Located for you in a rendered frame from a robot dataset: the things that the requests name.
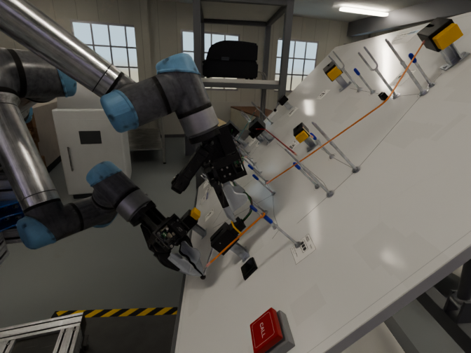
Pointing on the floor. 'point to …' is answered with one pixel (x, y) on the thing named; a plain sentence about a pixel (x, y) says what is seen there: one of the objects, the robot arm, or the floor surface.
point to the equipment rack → (244, 8)
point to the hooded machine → (87, 140)
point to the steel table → (148, 139)
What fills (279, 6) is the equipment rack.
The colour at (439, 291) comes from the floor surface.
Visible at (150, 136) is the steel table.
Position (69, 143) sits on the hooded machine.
